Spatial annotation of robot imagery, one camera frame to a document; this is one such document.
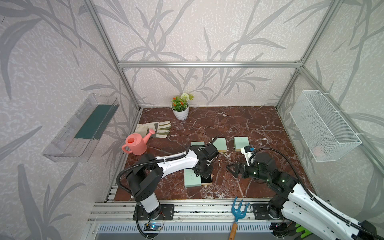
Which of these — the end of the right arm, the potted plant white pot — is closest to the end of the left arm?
the end of the right arm

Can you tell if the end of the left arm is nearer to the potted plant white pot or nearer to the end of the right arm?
the end of the right arm

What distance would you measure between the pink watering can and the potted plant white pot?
23 cm

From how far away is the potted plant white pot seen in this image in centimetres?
104

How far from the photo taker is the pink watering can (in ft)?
2.91

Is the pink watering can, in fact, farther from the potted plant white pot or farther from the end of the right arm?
the end of the right arm

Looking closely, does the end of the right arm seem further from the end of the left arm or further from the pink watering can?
the pink watering can
